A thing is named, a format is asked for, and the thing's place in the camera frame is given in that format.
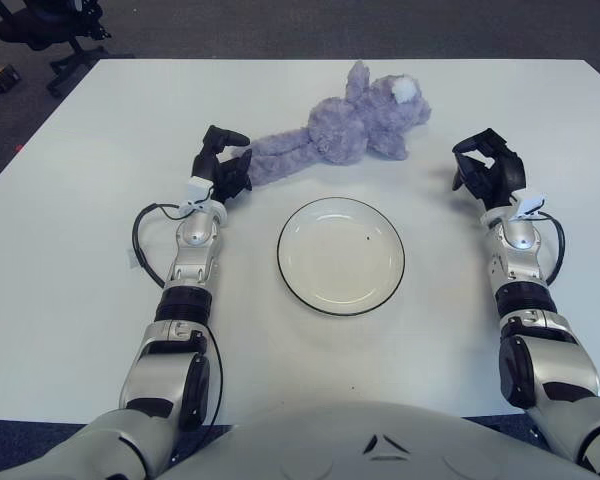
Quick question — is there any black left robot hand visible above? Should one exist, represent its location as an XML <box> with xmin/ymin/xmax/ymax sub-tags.
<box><xmin>188</xmin><ymin>124</ymin><xmax>255</xmax><ymax>205</ymax></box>

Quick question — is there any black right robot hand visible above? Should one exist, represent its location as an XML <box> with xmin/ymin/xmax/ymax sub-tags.
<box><xmin>451</xmin><ymin>127</ymin><xmax>527</xmax><ymax>211</ymax></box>

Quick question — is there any purple plush bunny doll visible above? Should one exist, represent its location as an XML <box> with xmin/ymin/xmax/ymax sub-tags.
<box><xmin>247</xmin><ymin>59</ymin><xmax>434</xmax><ymax>189</ymax></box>

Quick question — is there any white plate black rim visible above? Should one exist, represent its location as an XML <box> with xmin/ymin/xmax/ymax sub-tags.
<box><xmin>276</xmin><ymin>196</ymin><xmax>407</xmax><ymax>317</ymax></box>

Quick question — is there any black office chair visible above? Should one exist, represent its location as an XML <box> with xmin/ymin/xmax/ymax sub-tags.
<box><xmin>0</xmin><ymin>0</ymin><xmax>136</xmax><ymax>99</ymax></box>

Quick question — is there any cardboard box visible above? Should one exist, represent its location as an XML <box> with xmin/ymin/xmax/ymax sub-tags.
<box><xmin>0</xmin><ymin>52</ymin><xmax>21</xmax><ymax>95</ymax></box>

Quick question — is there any silver robot torso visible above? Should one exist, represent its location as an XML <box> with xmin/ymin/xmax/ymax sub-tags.
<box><xmin>159</xmin><ymin>399</ymin><xmax>596</xmax><ymax>480</ymax></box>

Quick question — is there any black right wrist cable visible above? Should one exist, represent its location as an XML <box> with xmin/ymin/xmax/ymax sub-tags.
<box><xmin>538</xmin><ymin>212</ymin><xmax>566</xmax><ymax>287</ymax></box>

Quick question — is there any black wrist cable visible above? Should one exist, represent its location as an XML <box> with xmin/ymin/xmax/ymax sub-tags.
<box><xmin>132</xmin><ymin>201</ymin><xmax>197</xmax><ymax>290</ymax></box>
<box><xmin>538</xmin><ymin>212</ymin><xmax>566</xmax><ymax>287</ymax></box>

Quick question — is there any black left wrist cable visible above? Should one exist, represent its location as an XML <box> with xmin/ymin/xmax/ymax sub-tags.
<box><xmin>132</xmin><ymin>201</ymin><xmax>197</xmax><ymax>290</ymax></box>

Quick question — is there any black left elbow cable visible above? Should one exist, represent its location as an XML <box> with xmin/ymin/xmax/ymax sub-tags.
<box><xmin>202</xmin><ymin>327</ymin><xmax>227</xmax><ymax>431</ymax></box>

